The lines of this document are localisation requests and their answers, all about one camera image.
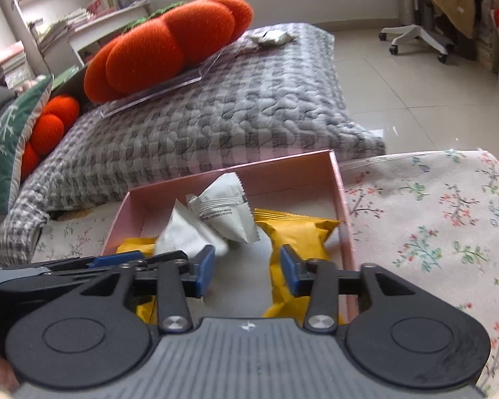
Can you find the leaning picture books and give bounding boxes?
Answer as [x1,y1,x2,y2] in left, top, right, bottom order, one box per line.
[85,0,121,17]

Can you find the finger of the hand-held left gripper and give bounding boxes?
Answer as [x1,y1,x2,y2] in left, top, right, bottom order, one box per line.
[31,250,189,278]

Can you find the grey quilted blanket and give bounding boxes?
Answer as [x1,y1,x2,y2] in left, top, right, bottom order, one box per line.
[0,23,387,267]

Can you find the white office chair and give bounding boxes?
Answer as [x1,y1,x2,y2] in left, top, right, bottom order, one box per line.
[370,0,462,65]

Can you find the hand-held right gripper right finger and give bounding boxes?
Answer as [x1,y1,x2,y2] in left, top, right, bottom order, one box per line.
[280,244,418,334]

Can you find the white snack packet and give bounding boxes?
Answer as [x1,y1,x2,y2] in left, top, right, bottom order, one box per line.
[186,173,262,245]
[154,199,230,258]

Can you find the large yellow snack packet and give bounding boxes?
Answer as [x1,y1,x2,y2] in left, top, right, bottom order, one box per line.
[253,208,342,319]

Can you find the stack of flat books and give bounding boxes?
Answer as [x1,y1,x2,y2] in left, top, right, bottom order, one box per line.
[0,42,29,88]

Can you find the stack of magazines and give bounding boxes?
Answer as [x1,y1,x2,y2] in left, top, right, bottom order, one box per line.
[27,6,94,57]

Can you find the pink cardboard box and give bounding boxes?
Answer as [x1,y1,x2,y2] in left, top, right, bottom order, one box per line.
[100,150,357,325]

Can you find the brown cardboard box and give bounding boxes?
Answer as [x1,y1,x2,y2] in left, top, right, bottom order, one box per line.
[477,0,499,73]

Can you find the clear acrylic tray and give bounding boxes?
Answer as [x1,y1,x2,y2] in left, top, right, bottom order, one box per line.
[102,44,229,118]

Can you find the green snowflake pillow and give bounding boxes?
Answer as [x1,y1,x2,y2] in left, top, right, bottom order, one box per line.
[0,74,54,212]

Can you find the floral bedsheet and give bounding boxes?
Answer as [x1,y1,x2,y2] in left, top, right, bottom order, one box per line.
[31,150,499,399]

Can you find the matte yellow snack packet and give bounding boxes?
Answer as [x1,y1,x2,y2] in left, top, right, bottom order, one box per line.
[115,237,159,325]

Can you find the small orange pumpkin cushion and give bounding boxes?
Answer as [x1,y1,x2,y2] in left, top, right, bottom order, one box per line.
[20,95,81,184]

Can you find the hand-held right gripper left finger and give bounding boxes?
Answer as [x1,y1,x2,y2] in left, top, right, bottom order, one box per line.
[83,244,216,334]

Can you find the large orange pumpkin cushion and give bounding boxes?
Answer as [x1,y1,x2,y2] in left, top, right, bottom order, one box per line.
[83,0,254,104]

